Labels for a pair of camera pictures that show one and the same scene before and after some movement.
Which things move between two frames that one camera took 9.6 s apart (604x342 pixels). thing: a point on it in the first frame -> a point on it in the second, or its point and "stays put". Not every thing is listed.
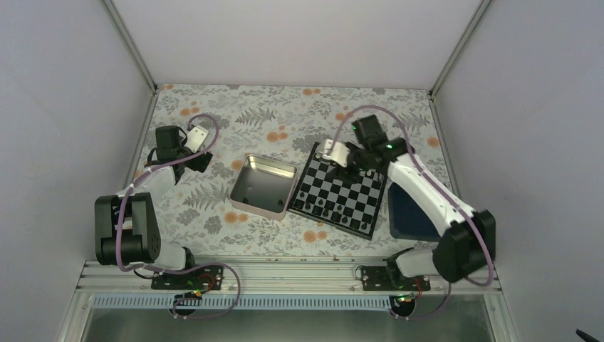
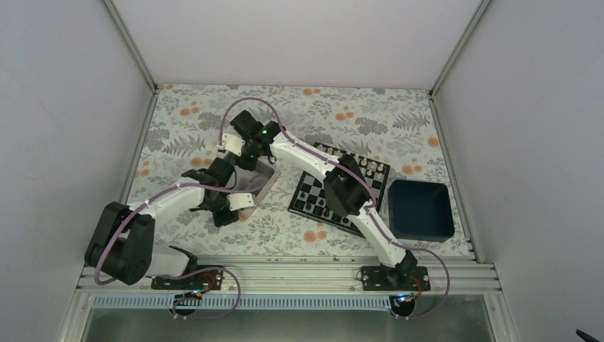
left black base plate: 209,278 stays put
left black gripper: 196,164 -> 219,220
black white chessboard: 348,201 stays put
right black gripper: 351,176 -> 249,165
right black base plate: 381,278 stays put
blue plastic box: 407,219 stays put
